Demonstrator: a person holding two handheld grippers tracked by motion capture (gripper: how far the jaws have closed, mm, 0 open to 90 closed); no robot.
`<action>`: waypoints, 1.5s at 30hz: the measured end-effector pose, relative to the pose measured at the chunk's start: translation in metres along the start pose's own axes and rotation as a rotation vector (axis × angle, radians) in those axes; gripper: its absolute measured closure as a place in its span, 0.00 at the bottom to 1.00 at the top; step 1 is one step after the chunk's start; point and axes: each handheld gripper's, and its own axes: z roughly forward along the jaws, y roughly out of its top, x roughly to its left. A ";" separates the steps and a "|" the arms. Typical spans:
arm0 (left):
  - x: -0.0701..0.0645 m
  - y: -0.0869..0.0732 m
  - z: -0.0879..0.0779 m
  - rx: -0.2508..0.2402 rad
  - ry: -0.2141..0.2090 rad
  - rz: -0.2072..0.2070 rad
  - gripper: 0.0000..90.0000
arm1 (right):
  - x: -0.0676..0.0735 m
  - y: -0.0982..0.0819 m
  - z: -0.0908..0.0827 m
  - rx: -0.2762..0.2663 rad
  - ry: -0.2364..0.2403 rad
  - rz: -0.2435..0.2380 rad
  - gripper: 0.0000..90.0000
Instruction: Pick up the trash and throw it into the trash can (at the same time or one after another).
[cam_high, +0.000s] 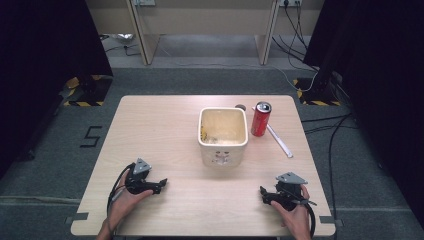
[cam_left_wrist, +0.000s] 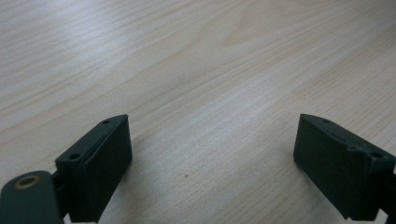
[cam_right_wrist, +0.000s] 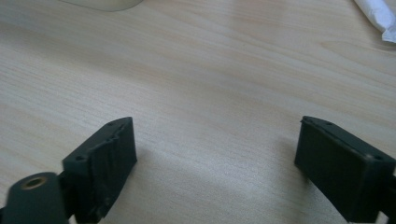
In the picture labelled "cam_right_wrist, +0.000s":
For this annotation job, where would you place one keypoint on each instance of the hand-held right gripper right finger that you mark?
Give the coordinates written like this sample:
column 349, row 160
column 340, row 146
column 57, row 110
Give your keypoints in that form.
column 336, row 168

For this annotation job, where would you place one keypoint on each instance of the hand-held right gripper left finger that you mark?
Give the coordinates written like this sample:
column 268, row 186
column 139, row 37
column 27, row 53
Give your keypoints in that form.
column 106, row 161

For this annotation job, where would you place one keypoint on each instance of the cream plastic waste bin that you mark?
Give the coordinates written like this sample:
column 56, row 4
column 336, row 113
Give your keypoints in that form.
column 106, row 4

